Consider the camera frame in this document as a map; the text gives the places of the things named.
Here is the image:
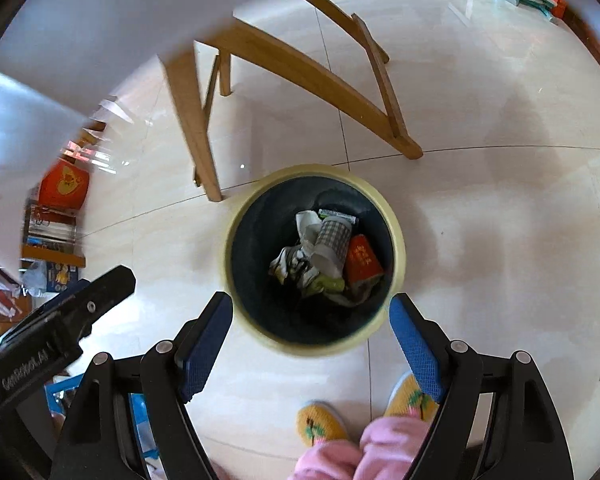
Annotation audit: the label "dark foil wrapper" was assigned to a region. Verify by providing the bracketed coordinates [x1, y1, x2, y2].
[270, 245, 320, 289]

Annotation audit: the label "yellow green snack bag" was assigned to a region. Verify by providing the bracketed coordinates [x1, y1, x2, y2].
[304, 274, 346, 296]

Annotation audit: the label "white paper bag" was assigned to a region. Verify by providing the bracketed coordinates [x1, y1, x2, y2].
[296, 210, 323, 257]

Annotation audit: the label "left yellow slipper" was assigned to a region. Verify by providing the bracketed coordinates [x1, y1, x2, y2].
[296, 401, 349, 448]

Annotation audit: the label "pink trouser legs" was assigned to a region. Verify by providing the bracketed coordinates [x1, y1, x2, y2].
[289, 416, 429, 479]

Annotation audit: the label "right yellow slipper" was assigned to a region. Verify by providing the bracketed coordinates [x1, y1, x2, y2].
[384, 372, 439, 422]

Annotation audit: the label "yellow rimmed trash bin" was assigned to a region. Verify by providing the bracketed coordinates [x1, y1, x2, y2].
[222, 165, 406, 356]

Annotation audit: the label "yellow slipper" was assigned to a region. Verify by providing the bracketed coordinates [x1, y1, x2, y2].
[384, 372, 439, 422]
[296, 401, 349, 448]

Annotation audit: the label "cartoon printed tablecloth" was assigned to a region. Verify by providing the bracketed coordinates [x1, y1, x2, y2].
[0, 0, 264, 270]

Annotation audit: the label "green black snack packet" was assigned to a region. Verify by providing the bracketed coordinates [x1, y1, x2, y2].
[318, 208, 358, 226]

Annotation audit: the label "checkered paper cup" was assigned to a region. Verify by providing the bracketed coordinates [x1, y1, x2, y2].
[311, 217, 352, 278]

